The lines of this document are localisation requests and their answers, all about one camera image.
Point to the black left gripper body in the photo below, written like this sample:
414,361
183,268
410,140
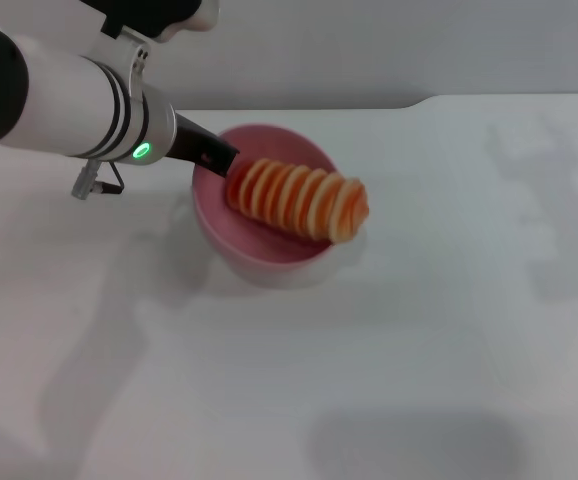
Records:
186,140

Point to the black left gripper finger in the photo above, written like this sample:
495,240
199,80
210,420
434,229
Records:
216,152

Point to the striped orange bread roll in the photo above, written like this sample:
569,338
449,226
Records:
294,200

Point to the pink plastic bowl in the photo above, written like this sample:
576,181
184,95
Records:
269,250

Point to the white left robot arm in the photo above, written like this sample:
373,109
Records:
69,105

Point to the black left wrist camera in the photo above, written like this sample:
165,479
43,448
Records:
144,15

